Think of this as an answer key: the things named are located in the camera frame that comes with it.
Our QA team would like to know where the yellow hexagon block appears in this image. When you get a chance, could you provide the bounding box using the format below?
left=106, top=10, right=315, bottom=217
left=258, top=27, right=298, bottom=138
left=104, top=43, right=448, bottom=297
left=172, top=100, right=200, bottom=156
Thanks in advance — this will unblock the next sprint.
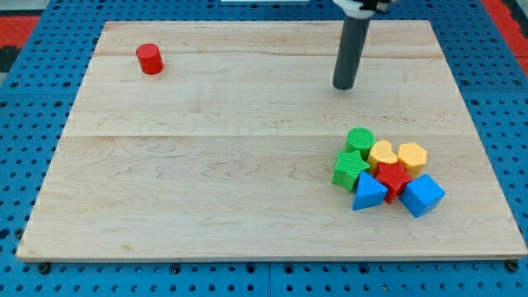
left=397, top=143, right=427, bottom=178

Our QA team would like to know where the red star block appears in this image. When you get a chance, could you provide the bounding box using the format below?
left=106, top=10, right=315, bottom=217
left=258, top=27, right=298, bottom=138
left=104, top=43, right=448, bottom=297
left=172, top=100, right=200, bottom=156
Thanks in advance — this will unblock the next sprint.
left=374, top=162, right=413, bottom=205

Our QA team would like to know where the blue triangle block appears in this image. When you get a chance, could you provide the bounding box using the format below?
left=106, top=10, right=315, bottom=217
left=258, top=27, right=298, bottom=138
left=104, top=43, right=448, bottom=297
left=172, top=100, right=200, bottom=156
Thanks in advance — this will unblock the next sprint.
left=351, top=172, right=389, bottom=210

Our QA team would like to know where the green star block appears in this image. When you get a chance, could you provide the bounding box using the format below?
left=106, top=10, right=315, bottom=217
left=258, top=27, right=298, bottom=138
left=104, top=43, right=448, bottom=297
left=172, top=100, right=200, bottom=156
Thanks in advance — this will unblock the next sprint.
left=332, top=151, right=370, bottom=191

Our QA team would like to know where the green cylinder block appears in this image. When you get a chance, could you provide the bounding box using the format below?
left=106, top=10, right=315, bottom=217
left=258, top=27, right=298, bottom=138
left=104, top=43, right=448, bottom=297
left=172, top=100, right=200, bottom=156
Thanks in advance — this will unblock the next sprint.
left=344, top=127, right=376, bottom=160

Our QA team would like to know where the wooden board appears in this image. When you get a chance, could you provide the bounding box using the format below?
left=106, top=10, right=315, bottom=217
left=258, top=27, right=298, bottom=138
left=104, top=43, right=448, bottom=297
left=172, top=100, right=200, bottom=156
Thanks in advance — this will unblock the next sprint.
left=16, top=21, right=527, bottom=263

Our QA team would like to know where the red cylinder block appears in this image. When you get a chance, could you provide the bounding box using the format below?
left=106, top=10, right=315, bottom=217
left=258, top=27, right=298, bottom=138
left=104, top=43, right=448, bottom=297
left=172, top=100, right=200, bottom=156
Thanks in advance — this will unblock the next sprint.
left=135, top=43, right=164, bottom=75

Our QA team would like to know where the yellow heart block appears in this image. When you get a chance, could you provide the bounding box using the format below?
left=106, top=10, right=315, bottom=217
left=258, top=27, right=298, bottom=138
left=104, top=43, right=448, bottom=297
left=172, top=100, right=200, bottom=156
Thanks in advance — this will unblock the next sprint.
left=366, top=139, right=398, bottom=173

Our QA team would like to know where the blue cube block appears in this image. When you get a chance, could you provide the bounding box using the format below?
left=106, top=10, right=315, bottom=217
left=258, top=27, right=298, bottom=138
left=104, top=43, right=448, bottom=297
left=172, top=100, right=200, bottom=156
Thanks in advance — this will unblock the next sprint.
left=399, top=174, right=446, bottom=218

